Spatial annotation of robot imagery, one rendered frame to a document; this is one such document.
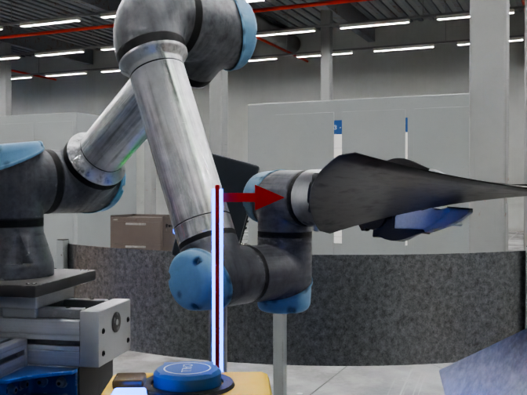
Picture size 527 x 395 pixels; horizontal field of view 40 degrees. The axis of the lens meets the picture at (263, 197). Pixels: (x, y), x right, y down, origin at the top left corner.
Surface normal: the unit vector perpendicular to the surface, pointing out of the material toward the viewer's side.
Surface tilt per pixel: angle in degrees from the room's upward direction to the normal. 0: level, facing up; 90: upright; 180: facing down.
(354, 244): 90
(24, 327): 90
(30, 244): 73
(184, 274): 90
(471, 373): 55
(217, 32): 112
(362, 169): 164
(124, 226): 90
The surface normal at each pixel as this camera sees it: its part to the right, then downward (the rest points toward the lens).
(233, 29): 0.73, 0.21
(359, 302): 0.05, 0.01
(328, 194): 0.00, 0.95
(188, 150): 0.20, -0.33
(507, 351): -0.65, -0.56
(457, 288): 0.29, 0.01
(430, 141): -0.39, 0.01
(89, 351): -0.19, 0.01
